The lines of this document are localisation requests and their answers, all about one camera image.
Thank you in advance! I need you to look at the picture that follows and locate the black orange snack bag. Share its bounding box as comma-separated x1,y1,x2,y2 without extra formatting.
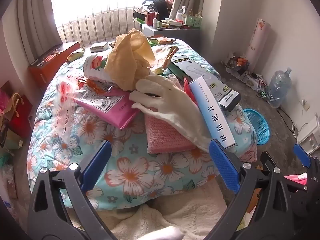
226,56,250,75

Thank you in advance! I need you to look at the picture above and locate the pink foil packet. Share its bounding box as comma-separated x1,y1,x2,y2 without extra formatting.
74,86,140,130

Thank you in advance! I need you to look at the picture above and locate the pale square snack packet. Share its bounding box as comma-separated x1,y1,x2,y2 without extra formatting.
89,42,109,53

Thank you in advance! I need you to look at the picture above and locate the orange small wrapper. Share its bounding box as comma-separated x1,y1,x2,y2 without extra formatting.
79,77,113,94

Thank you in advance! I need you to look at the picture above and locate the metal window railing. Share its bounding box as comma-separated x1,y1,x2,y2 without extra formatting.
56,2,145,45

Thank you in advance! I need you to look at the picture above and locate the red plastic wrapper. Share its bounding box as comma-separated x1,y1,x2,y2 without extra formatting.
182,77,198,103

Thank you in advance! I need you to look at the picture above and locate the white floral cup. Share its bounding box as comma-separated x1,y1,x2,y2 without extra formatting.
83,54,118,87

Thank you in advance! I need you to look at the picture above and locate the grey cabinet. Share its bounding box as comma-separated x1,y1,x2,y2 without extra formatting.
142,24,202,55

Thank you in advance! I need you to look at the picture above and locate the green plastic basket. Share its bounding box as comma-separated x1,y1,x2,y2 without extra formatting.
184,15,202,29

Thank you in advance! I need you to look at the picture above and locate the pile of dark clothes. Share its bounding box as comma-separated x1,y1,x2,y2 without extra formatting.
142,0,169,14

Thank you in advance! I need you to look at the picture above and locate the rolled printed poster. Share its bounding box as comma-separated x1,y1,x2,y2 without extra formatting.
245,19,272,68

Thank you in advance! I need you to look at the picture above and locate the yellow paper bag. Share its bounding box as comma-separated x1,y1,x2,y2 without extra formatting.
104,28,157,92

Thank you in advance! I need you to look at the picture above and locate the large clear water bottle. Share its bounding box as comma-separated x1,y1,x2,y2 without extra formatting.
267,67,292,109

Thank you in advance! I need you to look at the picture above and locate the red wooden box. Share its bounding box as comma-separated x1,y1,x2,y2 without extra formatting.
28,41,82,90

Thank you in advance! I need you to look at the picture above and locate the floral turquoise blanket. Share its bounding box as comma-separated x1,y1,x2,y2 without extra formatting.
26,39,258,210

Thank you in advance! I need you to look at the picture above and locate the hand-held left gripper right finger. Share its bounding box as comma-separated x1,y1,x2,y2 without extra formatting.
209,138,304,240

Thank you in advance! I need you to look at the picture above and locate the white fabric glove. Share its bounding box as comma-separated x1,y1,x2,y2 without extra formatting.
129,75,213,153

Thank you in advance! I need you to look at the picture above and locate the orange tan snack packet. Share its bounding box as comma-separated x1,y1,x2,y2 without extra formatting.
147,36,177,46

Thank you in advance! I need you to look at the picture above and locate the grey striped curtain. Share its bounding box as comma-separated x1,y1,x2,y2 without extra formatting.
15,0,63,60

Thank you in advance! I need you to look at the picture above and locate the white appliance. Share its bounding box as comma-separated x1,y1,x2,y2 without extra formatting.
296,116,320,155

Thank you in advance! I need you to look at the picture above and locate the red gift bag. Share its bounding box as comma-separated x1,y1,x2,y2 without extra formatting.
9,94,33,139

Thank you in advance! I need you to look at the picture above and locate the white power strip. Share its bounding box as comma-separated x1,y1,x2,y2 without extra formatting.
226,65,263,90

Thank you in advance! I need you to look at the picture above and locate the gold foil snack packet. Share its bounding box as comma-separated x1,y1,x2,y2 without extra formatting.
65,49,85,62

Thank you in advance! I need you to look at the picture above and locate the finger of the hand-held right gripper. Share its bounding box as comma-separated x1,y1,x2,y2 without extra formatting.
293,144,320,180
260,151,309,193

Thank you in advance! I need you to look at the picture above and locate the long white blue box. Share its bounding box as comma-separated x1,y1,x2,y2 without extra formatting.
189,77,238,148

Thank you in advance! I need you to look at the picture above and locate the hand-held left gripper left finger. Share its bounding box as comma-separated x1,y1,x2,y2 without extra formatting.
27,140,118,240

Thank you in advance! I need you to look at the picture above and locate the clear plastic bag red print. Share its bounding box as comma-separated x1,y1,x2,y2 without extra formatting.
51,76,87,150

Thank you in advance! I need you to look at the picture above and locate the blue plastic basket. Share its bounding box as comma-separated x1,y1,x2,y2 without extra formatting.
242,109,271,145

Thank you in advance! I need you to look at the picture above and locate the pink woven cloth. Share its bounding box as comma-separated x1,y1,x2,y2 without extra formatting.
144,115,200,154

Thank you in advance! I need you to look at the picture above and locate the brown cardboard piece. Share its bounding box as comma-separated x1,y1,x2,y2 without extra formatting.
240,187,260,230

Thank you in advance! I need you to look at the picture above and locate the white plastic jug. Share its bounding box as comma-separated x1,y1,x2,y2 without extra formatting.
176,6,187,22

